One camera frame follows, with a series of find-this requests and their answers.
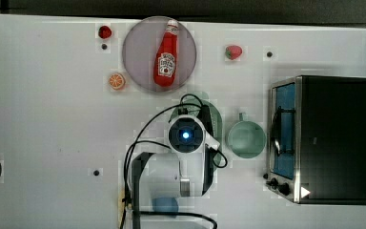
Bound green oval strainer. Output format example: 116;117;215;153
168;94;227;173

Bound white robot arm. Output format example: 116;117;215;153
131;114;221;229

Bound red ketchup bottle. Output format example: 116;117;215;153
153;19;178;87

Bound green mug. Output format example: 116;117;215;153
226;113;267;158

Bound orange slice toy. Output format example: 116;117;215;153
108;73;126;91

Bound red strawberry toy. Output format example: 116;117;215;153
225;45;243;60

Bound blue bowl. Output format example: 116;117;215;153
152;198;179;218

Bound black toaster oven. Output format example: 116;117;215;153
264;75;366;205

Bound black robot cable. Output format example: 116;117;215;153
119;93;229;229

